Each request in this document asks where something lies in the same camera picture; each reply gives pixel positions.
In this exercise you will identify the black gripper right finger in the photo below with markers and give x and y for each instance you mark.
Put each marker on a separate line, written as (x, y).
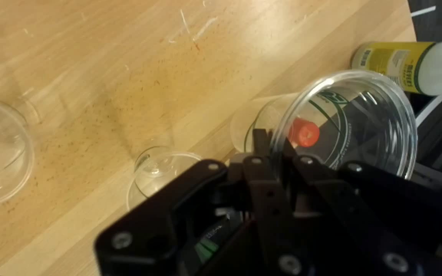
(363, 219)

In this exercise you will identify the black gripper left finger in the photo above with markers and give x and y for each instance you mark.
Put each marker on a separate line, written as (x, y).
(261, 204)

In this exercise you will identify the orange toy block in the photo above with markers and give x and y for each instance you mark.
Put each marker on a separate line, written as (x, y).
(304, 133)

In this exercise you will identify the spray bottle yellow liquid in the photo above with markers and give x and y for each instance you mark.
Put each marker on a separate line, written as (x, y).
(399, 61)

